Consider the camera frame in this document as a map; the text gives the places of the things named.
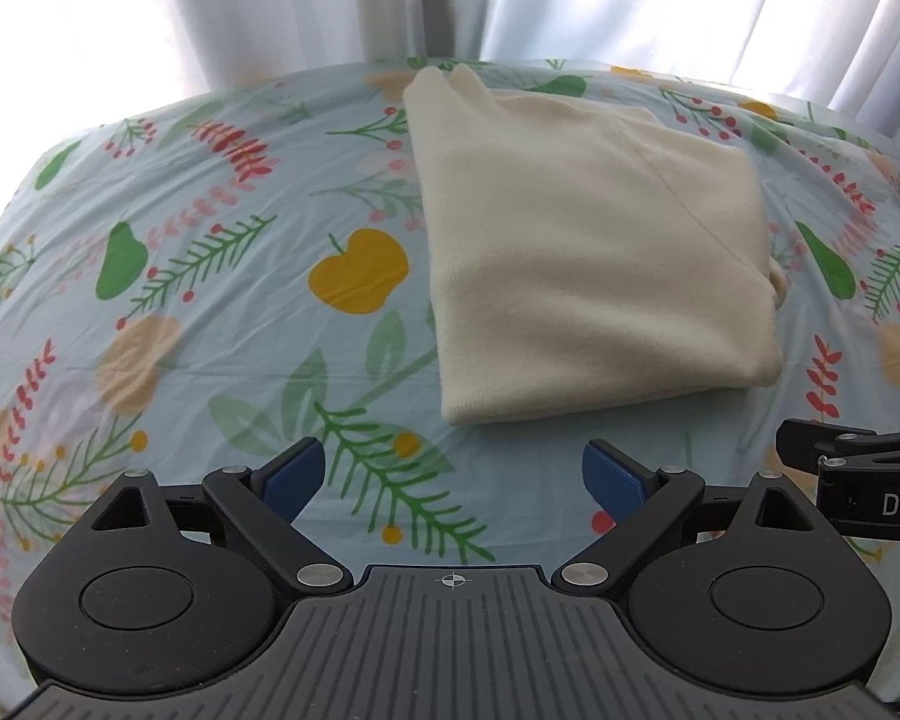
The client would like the cream knit sweater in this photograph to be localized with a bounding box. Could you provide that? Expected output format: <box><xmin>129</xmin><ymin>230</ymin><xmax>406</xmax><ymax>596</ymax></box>
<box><xmin>403</xmin><ymin>64</ymin><xmax>790</xmax><ymax>427</ymax></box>

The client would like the floral printed bed sheet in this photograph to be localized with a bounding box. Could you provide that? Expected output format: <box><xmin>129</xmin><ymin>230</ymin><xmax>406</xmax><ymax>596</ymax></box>
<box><xmin>0</xmin><ymin>52</ymin><xmax>900</xmax><ymax>720</ymax></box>

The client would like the white curtain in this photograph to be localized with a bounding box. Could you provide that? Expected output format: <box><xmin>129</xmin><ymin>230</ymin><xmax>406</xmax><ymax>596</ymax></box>
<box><xmin>0</xmin><ymin>0</ymin><xmax>900</xmax><ymax>158</ymax></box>

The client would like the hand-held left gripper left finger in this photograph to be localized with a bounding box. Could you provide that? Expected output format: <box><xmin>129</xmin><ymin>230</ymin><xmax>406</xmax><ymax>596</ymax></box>
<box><xmin>90</xmin><ymin>436</ymin><xmax>355</xmax><ymax>595</ymax></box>

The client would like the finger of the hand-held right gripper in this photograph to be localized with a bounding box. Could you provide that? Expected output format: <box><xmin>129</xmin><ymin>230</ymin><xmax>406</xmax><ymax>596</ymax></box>
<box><xmin>776</xmin><ymin>418</ymin><xmax>900</xmax><ymax>466</ymax></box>

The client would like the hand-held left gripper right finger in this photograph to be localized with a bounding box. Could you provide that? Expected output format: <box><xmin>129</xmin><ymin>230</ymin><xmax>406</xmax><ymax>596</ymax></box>
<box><xmin>559</xmin><ymin>439</ymin><xmax>818</xmax><ymax>595</ymax></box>

